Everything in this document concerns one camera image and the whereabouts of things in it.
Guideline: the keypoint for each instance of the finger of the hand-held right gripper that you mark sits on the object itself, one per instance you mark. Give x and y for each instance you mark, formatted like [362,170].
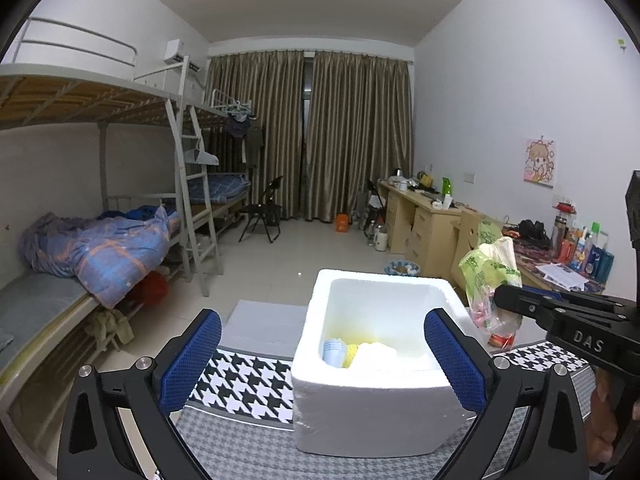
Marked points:
[517,296]
[522,316]

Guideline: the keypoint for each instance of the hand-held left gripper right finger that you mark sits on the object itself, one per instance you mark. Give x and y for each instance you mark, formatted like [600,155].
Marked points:
[455,360]

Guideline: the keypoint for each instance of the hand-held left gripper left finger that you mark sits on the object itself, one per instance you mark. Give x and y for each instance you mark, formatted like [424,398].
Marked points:
[192,360]

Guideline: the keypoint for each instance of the green plastic bag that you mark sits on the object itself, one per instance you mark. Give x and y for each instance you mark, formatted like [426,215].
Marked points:
[492,270]

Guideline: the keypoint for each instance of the white tissue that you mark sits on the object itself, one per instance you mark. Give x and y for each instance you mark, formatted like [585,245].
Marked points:
[377,357]

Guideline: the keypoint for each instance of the white foam box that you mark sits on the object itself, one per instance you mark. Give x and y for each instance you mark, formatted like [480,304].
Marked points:
[370,410]

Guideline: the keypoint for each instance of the yellow foam net sleeve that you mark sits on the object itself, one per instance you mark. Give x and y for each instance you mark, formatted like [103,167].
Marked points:
[351,355]

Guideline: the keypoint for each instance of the blue face mask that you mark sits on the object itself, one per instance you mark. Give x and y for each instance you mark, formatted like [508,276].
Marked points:
[334,352]

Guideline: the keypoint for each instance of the person's right hand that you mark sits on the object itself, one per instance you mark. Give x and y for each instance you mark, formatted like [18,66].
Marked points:
[597,420]

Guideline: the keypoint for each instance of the white paper sheets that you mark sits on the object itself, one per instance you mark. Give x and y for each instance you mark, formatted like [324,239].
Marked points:
[562,275]

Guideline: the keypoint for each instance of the houndstooth table cloth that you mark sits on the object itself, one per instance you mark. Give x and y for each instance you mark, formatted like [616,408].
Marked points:
[250,385]

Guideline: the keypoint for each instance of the black headphones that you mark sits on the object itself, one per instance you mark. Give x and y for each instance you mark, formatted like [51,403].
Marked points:
[534,232]

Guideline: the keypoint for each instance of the red lid thermos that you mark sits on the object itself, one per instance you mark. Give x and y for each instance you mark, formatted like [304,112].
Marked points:
[562,230]

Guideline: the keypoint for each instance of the red bag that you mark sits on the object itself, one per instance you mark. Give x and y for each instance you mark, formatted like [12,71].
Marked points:
[152,289]

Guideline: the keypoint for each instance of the cluster of toiletry bottles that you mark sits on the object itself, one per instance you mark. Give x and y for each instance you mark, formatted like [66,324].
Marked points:
[592,255]

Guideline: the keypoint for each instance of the beige cloth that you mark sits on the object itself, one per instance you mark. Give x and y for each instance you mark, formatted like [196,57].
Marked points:
[110,330]

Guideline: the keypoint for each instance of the blue basin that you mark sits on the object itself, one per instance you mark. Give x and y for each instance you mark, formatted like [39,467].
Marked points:
[404,266]

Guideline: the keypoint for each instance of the wooden desk with drawers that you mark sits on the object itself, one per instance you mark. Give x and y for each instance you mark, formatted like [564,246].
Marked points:
[415,225]

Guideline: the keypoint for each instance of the green packet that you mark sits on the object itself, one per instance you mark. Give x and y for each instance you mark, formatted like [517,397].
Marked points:
[446,191]

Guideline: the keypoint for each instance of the blue plaid quilt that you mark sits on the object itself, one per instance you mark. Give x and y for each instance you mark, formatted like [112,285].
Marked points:
[100,255]

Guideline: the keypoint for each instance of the black folding chair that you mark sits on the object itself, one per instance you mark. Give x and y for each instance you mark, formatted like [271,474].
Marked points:
[260,210]

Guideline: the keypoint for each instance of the white metal bunk bed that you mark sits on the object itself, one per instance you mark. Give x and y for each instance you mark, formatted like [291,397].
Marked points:
[75,100]
[220,190]

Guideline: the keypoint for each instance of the orange container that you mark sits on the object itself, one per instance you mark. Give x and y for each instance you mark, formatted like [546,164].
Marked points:
[341,224]

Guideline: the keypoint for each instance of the brown curtain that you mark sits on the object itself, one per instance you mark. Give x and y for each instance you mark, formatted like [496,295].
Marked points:
[360,135]
[270,135]

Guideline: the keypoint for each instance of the hanging dark clothes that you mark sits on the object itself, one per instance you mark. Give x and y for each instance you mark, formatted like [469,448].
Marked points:
[245,140]

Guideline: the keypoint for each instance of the white air conditioner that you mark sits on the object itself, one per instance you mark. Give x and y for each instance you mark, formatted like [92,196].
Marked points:
[175,51]

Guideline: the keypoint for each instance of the wall socket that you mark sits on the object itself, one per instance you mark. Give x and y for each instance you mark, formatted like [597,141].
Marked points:
[468,177]

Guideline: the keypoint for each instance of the cartoon wall poster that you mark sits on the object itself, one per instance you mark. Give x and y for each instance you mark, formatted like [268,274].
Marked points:
[540,161]

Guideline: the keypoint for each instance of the wall hook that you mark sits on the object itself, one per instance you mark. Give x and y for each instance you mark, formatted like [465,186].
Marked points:
[622,43]

